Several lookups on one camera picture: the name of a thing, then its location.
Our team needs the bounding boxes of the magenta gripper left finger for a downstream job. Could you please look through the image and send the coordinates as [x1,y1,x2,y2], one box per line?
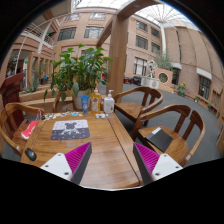
[41,142,92,185]

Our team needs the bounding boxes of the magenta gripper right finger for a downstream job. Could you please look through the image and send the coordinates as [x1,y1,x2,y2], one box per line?
[133,143,182,185]

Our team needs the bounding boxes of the grey bear mouse pad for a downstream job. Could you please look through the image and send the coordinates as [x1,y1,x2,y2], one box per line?
[51,119,90,140]

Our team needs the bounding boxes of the black computer mouse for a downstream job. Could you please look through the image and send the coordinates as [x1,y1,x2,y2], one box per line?
[25,148,37,161]

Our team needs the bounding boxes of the black notebook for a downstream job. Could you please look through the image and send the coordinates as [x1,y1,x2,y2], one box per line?
[145,127,173,152]

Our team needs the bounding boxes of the near right wooden chair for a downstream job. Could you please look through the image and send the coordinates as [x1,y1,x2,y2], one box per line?
[131,104,206,166]

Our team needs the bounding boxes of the wooden chair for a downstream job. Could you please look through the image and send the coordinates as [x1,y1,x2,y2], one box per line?
[114,86,164,122]
[131,104,206,166]
[0,102,44,156]

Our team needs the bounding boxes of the wooden table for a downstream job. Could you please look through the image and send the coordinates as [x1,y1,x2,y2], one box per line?
[21,113,142,189]

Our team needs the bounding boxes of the red and white pouch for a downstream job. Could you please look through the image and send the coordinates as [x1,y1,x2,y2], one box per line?
[21,120,38,140]

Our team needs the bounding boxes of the far right wooden chair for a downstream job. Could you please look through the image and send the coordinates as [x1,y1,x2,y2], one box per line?
[114,86,164,122]

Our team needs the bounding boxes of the yellow liquid bottle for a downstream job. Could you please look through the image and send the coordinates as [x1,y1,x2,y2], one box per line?
[91,89,101,113]

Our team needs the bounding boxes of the blue tube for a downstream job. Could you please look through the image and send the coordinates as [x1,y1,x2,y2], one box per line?
[81,95,89,114]

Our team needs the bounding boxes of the white pump bottle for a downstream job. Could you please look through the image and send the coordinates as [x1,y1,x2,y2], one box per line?
[104,91,114,114]

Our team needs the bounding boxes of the left wooden chair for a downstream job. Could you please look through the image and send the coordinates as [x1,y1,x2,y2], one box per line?
[0,102,44,156]

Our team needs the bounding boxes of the green potted plant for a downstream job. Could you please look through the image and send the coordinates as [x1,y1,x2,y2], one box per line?
[50,47,112,112]

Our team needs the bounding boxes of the wooden pillar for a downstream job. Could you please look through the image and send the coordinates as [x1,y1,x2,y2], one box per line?
[96,0,156,94]

